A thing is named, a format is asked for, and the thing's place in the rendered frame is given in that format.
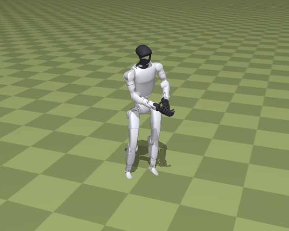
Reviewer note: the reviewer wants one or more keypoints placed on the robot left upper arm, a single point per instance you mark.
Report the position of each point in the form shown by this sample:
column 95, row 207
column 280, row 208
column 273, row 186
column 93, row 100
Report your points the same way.
column 161, row 74

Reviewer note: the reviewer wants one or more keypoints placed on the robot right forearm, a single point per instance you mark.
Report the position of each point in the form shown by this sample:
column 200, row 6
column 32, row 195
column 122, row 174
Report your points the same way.
column 143, row 101

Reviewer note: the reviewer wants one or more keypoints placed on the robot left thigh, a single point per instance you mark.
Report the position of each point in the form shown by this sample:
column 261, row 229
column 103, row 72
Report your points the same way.
column 155, row 122

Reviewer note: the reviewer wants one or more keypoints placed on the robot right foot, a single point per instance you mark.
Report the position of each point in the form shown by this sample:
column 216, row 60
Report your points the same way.
column 128, row 175

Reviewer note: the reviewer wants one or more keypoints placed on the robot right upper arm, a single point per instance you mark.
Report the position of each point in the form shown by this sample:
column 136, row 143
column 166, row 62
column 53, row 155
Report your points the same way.
column 128, row 77

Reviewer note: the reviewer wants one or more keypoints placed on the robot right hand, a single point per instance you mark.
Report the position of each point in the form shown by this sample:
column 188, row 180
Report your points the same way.
column 158, row 107

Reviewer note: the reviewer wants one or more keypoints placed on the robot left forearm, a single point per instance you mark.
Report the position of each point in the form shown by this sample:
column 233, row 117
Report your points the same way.
column 166, row 91

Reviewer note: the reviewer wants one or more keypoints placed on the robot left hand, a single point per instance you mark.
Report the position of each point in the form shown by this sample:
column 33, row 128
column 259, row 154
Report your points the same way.
column 165, row 103

